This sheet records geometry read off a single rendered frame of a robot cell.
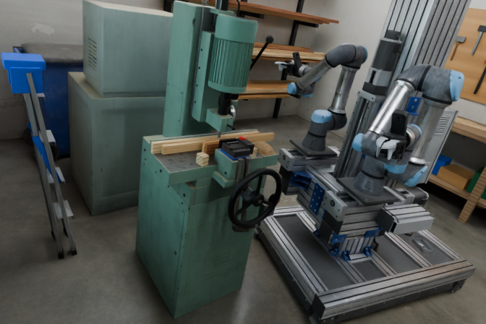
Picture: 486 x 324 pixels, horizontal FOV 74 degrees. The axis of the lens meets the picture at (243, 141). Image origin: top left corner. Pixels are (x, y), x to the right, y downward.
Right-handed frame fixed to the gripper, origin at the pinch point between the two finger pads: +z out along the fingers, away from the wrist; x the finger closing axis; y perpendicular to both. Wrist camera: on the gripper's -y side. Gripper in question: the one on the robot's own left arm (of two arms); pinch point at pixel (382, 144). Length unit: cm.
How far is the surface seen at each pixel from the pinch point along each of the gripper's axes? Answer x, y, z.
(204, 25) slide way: 88, -33, -4
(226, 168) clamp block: 57, 25, 9
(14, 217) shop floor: 206, 97, 53
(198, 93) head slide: 88, -2, -2
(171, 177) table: 69, 27, 29
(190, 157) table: 75, 24, 13
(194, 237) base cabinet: 70, 62, 14
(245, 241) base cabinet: 65, 77, -19
